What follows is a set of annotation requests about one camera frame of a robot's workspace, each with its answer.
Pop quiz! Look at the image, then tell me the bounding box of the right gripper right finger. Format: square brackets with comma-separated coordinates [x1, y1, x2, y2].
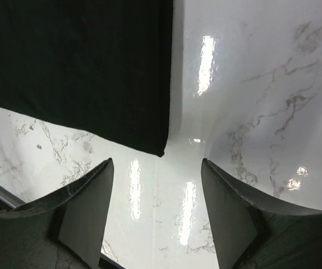
[201, 159, 322, 268]

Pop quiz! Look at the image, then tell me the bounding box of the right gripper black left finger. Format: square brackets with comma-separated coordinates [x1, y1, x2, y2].
[0, 159, 114, 268]

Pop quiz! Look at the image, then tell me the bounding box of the black t-shirt blue logo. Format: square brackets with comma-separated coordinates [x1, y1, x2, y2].
[0, 1, 173, 157]

